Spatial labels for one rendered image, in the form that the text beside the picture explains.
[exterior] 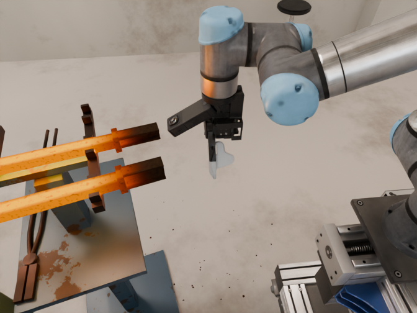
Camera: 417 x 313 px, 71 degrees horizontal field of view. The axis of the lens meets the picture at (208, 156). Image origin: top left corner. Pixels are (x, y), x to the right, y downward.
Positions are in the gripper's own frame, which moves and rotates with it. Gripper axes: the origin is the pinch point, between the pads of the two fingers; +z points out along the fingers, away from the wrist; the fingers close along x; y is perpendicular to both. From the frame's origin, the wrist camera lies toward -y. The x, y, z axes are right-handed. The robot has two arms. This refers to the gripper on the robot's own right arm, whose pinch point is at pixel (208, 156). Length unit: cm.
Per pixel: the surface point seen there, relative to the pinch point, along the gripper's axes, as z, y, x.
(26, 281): 16, -45, -21
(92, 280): 17.1, -30.3, -22.0
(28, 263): 16, -46, -17
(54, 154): -10.1, -32.9, -5.4
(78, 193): -10.1, -26.0, -16.0
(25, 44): 77, -152, 230
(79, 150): -9.8, -28.3, -4.4
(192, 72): 93, 4, 192
